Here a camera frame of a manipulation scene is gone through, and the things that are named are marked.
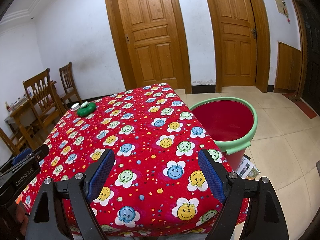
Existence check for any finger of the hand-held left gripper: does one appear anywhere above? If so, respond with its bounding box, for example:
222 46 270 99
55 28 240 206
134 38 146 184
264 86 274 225
12 149 33 165
24 144 50 165

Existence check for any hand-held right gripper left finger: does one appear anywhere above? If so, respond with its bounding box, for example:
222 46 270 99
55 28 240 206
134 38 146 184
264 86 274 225
25 149 115 240

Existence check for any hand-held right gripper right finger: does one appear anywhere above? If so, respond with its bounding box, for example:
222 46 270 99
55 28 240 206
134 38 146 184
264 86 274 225
198 149 285 240

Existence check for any red bucket with green rim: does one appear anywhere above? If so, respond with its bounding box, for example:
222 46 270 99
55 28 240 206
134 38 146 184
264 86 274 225
189 97 258 168

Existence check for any person's left hand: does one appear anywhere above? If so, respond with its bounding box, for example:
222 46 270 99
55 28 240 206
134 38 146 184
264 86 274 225
15 201 28 237

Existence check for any wooden slat-back chair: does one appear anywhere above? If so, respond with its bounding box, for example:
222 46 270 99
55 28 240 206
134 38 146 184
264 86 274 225
59 62 83 105
22 68 64 130
0 126 33 157

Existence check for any printed paper booklet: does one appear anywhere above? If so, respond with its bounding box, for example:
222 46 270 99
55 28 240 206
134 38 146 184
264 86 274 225
235 154 261 180

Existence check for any wooden dining table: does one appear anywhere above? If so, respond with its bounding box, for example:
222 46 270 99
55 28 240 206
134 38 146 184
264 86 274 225
10 80 60 140

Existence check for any green clover-shaped box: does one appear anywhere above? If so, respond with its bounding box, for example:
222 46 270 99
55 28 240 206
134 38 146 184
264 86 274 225
76 101 97 117

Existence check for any red smiley flower tablecloth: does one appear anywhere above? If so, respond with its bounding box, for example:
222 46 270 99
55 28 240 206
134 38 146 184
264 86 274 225
21 83 250 238

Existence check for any red floor mat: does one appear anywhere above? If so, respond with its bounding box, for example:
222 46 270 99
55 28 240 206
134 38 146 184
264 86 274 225
282 94 318 119

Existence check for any wooden cabinet panel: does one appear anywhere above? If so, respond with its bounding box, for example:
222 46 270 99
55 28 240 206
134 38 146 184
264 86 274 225
274 41 302 94

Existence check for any wooden panel door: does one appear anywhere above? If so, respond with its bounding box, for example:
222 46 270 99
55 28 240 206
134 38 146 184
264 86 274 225
212 0 258 87
116 0 179 88

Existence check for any wooden door frame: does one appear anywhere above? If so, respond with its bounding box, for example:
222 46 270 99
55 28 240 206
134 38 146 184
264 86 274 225
102 0 192 94
201 0 270 93

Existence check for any dark doorway with wooden frame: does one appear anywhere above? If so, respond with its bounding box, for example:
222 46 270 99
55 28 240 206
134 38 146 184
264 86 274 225
291 0 320 105

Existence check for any paper wall notice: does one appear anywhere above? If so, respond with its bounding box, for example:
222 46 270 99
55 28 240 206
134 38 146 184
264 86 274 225
272 0 292 23

